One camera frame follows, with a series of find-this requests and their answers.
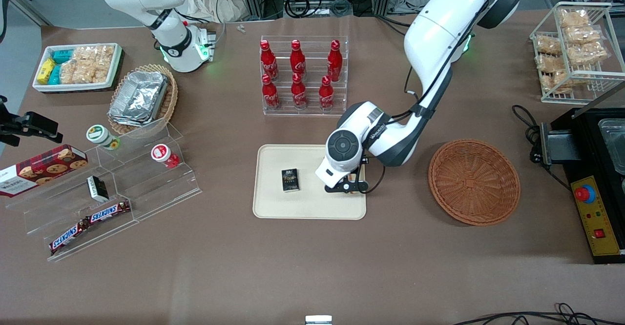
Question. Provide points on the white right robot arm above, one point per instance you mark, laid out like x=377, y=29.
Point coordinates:
x=151, y=8

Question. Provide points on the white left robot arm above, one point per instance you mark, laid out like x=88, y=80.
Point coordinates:
x=434, y=37

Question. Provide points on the beige plastic tray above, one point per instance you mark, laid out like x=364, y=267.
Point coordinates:
x=307, y=203

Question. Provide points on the brown wicker basket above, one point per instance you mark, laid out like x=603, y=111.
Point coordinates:
x=473, y=183

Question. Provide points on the light wicker basket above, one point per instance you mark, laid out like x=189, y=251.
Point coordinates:
x=168, y=100

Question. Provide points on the Walkers tartan cookie box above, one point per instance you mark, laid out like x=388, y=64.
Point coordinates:
x=44, y=169

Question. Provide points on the small black gold box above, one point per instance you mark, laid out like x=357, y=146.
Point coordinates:
x=290, y=180

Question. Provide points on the teal snack packet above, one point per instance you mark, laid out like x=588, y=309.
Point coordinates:
x=62, y=55
x=54, y=75

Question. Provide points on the white plastic snack bin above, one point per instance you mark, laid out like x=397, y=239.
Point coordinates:
x=78, y=87

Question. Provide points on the yellow snack packet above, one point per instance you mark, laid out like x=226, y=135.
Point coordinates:
x=45, y=70

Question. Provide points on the green lid yogurt cup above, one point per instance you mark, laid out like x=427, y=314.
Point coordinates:
x=99, y=134

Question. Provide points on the rice cracker snack packet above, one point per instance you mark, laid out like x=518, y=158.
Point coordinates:
x=556, y=82
x=86, y=64
x=68, y=72
x=548, y=45
x=104, y=61
x=582, y=35
x=587, y=53
x=551, y=63
x=574, y=17

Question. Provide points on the red Coca-Cola bottle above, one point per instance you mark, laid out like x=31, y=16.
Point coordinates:
x=297, y=59
x=334, y=61
x=268, y=61
x=270, y=95
x=299, y=93
x=326, y=95

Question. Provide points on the small black white box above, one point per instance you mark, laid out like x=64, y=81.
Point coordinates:
x=98, y=188

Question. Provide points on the stacked aluminium foil trays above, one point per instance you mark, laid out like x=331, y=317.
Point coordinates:
x=139, y=98

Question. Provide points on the clear acrylic bottle rack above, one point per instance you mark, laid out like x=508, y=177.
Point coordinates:
x=312, y=71

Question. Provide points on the Snickers chocolate bar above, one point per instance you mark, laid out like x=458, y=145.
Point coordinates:
x=110, y=211
x=68, y=237

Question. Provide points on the clear acrylic stepped stand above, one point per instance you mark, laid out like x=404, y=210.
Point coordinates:
x=146, y=188

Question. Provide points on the red lid yogurt cup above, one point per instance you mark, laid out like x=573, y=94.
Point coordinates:
x=161, y=153

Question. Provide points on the small white device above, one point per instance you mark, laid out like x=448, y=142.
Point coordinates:
x=318, y=320

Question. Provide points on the beige cloth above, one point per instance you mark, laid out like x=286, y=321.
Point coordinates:
x=215, y=0

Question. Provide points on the red emergency stop button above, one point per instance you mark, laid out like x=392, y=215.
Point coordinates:
x=584, y=193

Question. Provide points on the yellow control panel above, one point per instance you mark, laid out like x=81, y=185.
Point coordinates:
x=598, y=222

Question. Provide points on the black sealing machine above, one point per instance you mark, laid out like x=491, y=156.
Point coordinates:
x=605, y=139

